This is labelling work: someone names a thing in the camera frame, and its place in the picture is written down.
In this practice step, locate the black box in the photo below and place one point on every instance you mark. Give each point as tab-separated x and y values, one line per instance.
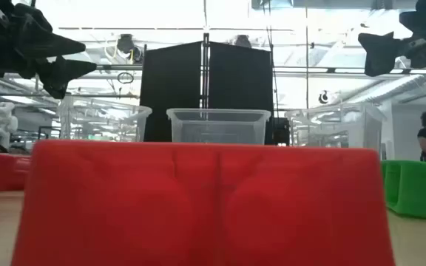
281	131

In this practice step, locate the red toy block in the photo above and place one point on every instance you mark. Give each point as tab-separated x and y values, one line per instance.
2	171
198	203

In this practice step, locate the black backdrop panel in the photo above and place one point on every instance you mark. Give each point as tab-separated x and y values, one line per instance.
240	74
168	74

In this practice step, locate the black metal frame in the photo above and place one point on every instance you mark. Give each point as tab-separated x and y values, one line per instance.
49	128

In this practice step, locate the white robot figure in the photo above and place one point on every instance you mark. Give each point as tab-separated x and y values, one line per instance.
2	123

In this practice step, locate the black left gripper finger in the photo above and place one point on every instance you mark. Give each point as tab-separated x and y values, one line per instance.
61	72
46	38

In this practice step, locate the silver ventilation duct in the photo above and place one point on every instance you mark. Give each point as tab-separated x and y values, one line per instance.
394	88

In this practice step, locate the green toy block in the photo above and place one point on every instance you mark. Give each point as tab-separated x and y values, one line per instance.
416	188

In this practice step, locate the clear plastic bin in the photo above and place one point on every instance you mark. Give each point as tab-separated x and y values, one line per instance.
331	125
218	127
102	122

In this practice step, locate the grey horizontal ceiling rail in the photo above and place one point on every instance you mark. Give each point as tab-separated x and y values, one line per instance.
298	69

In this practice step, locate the black backdrop stand pole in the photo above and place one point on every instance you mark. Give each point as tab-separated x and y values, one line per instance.
206	74

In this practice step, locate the thin vertical pole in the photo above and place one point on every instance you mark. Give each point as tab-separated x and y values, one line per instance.
306	85

